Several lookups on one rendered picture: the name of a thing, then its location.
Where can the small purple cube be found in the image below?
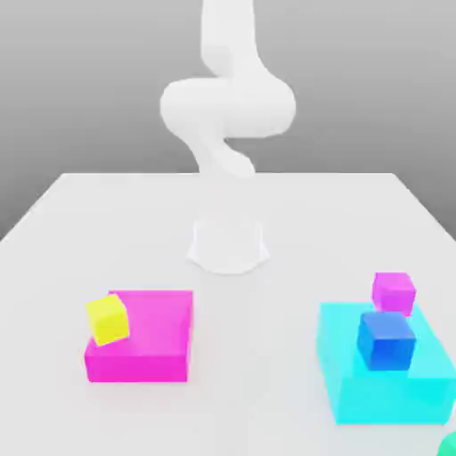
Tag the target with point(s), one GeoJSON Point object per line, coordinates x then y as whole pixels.
{"type": "Point", "coordinates": [393, 292]}

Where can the small blue cube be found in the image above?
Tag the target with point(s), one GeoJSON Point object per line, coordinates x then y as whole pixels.
{"type": "Point", "coordinates": [386, 342]}

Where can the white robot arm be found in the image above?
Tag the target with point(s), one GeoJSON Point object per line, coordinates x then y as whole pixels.
{"type": "Point", "coordinates": [228, 103]}

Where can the large cyan box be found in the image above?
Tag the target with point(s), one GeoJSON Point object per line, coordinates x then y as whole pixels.
{"type": "Point", "coordinates": [384, 395]}

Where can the small green cube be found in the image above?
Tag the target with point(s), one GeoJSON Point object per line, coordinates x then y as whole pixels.
{"type": "Point", "coordinates": [449, 447]}

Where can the large magenta box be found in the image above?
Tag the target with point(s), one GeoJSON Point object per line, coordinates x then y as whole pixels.
{"type": "Point", "coordinates": [156, 331]}

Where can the small yellow cube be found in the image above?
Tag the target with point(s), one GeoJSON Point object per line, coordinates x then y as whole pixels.
{"type": "Point", "coordinates": [107, 320]}

